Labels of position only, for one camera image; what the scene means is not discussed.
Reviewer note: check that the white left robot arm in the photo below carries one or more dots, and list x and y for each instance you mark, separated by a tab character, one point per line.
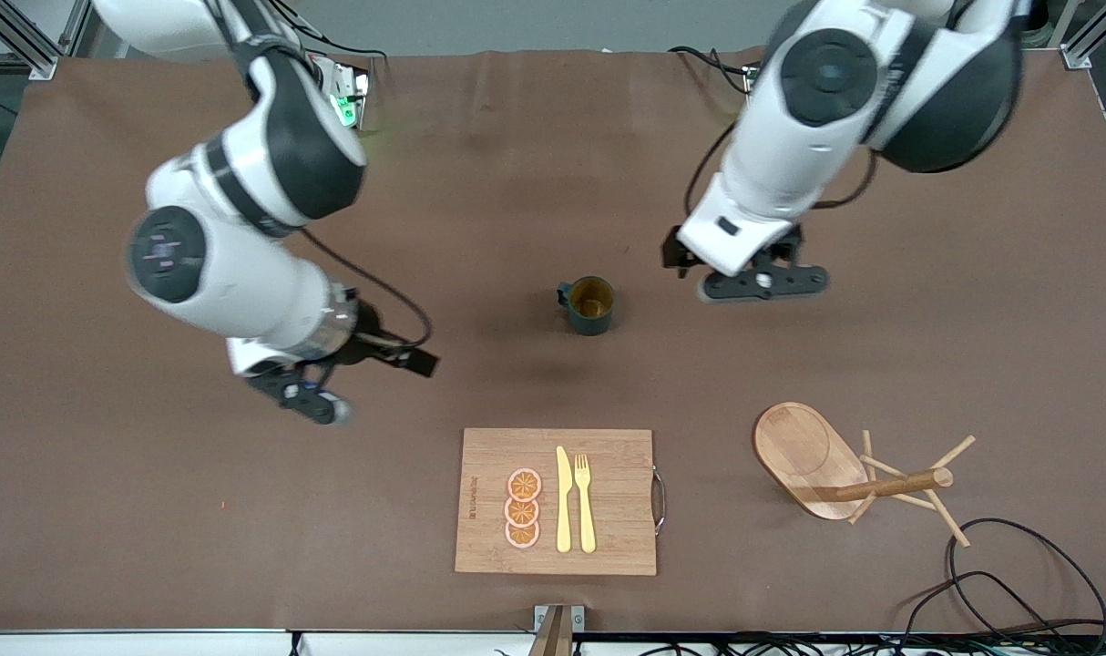
790	155

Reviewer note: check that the yellow plastic knife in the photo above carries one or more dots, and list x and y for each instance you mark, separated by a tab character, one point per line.
564	501

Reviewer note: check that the yellow plastic fork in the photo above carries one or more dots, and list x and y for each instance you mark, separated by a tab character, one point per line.
586	510

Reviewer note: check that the teal cup with yellow inside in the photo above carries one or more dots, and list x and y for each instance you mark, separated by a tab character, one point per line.
591	314

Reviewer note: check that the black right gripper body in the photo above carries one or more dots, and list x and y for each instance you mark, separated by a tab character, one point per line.
368	330

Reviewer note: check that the aluminium frame post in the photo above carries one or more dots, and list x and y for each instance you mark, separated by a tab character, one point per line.
25	41
1095	36

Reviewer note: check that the toy orange slice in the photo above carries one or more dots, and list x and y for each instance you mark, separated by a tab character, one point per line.
525	485

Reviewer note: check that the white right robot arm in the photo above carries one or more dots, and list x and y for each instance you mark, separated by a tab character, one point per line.
243	273

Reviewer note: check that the wooden mug rack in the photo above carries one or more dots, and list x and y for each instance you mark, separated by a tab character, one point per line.
799	451

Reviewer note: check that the table cover sheet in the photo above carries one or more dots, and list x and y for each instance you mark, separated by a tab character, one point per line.
517	164

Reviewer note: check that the metal bracket with pole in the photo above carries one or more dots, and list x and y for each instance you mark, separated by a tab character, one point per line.
558	638

